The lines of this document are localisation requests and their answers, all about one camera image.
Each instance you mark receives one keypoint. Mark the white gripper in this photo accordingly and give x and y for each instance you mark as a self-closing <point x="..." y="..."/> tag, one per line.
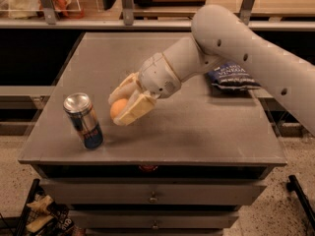
<point x="157" y="75"/>

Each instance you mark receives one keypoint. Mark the orange fruit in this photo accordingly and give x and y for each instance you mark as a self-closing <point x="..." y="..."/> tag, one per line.
<point x="117" y="107"/>

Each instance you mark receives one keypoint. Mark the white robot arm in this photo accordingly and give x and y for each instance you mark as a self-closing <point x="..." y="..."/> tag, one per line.
<point x="218" y="36"/>

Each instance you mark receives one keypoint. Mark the red bull can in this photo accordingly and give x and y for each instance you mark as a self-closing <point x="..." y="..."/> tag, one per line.
<point x="80" y="110"/>

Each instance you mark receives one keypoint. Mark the grey drawer cabinet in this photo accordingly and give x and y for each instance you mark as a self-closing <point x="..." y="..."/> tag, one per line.
<point x="205" y="154"/>

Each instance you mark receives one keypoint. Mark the blue chips bag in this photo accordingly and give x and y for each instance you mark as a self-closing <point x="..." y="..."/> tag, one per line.
<point x="231" y="76"/>

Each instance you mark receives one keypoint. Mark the upper drawer knob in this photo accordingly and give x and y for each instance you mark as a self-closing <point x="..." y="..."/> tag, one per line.
<point x="153" y="198"/>

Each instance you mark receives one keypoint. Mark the drawer knob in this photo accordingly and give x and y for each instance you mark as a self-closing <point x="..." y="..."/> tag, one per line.
<point x="153" y="198"/>
<point x="155" y="225"/>

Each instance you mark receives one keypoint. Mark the lower drawer knob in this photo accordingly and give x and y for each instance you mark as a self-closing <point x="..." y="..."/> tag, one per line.
<point x="155" y="225"/>

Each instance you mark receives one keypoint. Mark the clear plastic bin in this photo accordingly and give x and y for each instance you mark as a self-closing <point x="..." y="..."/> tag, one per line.
<point x="51" y="10"/>

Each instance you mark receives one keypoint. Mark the black stand leg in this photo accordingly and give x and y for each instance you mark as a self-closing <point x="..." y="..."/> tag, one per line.
<point x="293" y="186"/>

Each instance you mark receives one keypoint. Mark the metal shelf rail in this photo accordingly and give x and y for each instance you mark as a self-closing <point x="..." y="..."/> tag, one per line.
<point x="143" y="25"/>

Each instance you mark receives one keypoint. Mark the black wire basket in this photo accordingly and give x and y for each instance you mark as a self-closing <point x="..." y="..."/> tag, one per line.
<point x="41" y="216"/>

